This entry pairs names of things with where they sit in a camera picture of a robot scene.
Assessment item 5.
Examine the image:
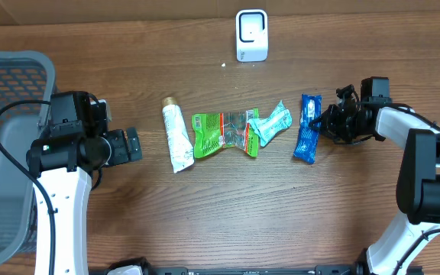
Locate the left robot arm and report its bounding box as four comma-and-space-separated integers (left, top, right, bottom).
27, 91, 142, 274

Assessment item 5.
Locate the white barcode scanner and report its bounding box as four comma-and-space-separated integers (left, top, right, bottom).
235, 9, 269, 63

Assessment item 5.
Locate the green snack bag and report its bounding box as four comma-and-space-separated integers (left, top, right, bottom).
191, 108, 260, 158

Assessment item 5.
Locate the mint green wipes packet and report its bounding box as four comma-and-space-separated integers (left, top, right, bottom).
247, 101, 293, 147

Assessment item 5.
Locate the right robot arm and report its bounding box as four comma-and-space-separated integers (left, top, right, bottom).
309, 76, 440, 274

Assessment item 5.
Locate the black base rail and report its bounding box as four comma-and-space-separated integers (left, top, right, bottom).
89, 257, 370, 275

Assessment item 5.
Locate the grey plastic shopping basket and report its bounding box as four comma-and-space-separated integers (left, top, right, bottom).
0, 50, 57, 264

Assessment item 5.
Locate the blue snack packet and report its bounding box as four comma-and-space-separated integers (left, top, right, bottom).
293, 94, 322, 164

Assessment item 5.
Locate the white tube with gold cap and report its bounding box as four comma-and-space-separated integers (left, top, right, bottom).
162, 97, 194, 173

